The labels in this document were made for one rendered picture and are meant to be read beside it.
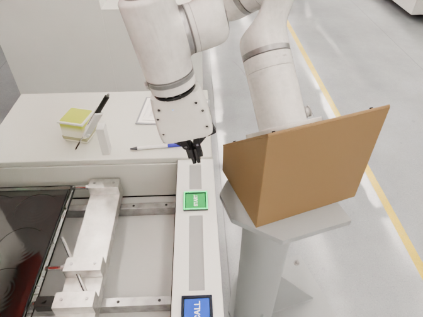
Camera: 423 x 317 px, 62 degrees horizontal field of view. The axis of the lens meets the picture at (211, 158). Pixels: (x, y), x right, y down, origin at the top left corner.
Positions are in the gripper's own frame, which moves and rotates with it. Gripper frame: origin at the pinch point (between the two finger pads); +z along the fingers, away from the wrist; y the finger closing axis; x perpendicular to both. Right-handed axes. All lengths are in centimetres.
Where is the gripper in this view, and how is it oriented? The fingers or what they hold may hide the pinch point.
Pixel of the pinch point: (194, 151)
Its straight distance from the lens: 72.4
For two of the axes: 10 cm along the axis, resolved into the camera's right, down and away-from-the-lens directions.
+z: 2.1, 7.3, 6.6
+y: 9.8, -1.8, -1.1
